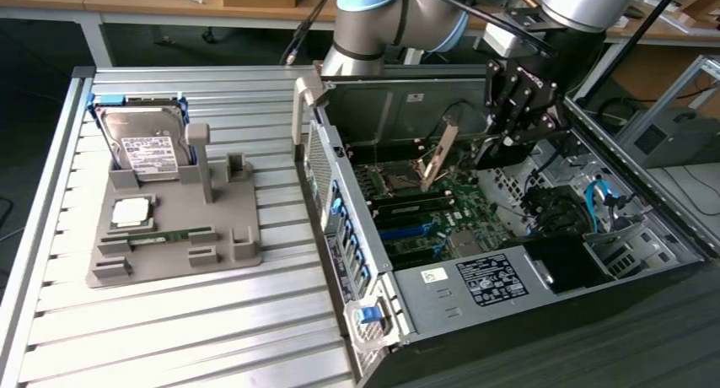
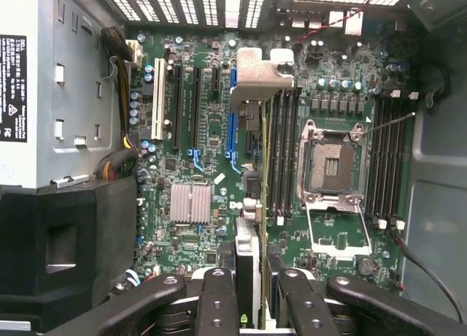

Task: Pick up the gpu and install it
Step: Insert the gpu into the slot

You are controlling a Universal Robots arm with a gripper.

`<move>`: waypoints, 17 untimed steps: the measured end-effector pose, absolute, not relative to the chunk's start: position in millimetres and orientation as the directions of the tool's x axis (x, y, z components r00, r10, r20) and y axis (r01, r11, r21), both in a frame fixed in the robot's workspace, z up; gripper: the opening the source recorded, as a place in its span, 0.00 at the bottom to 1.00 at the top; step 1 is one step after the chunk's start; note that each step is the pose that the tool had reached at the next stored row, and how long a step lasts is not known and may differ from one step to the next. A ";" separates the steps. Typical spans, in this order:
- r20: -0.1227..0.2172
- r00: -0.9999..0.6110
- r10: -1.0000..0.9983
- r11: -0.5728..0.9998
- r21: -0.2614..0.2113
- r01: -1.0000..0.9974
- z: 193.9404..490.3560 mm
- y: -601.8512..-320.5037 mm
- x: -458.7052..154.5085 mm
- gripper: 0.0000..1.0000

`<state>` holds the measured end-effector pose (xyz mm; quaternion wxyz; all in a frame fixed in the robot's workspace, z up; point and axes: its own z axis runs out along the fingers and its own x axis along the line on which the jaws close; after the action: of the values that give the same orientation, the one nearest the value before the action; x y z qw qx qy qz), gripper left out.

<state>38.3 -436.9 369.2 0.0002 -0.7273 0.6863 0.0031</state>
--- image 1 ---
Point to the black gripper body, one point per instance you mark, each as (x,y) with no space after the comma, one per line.
(579,55)

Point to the graphics card with metal bracket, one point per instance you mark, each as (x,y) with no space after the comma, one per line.
(441,152)

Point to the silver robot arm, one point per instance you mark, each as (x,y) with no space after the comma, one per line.
(371,21)

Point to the black tripod pole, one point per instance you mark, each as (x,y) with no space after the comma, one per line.
(636,38)

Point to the black monitor stand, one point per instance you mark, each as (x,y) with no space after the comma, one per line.
(635,12)

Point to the wooden desk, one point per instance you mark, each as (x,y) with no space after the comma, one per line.
(84,0)
(660,34)

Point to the metal socket cover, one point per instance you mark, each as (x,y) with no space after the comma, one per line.
(449,162)

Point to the green motherboard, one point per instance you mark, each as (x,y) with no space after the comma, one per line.
(477,194)

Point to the open PC case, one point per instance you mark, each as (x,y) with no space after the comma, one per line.
(365,105)

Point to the grey computer box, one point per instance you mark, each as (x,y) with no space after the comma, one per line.
(685,143)

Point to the CPU socket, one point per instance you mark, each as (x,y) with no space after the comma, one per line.
(401,179)

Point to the black RAM module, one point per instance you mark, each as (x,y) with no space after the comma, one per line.
(416,207)

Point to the silver chipset heatsink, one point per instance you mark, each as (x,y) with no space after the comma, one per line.
(469,244)

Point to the grey metal disk bay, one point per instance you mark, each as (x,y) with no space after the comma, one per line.
(624,257)

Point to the blue expansion slot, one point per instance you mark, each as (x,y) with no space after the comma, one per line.
(401,233)

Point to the blue slot clip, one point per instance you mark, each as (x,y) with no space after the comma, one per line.
(337,205)
(360,260)
(352,242)
(344,224)
(365,276)

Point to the grey power supply unit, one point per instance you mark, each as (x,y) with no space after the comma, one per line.
(439,303)

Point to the blue case latch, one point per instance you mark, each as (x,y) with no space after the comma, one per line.
(369,314)

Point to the hard disk in blue carrier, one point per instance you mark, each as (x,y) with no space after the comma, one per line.
(145,135)

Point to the green RAM stick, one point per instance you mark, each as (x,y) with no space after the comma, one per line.
(163,235)

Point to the grey plastic parts rack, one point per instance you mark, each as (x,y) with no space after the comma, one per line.
(168,261)

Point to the silver CPU chip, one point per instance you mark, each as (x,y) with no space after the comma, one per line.
(132,213)

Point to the aluminium profile frame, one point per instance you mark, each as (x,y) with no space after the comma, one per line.
(705,61)

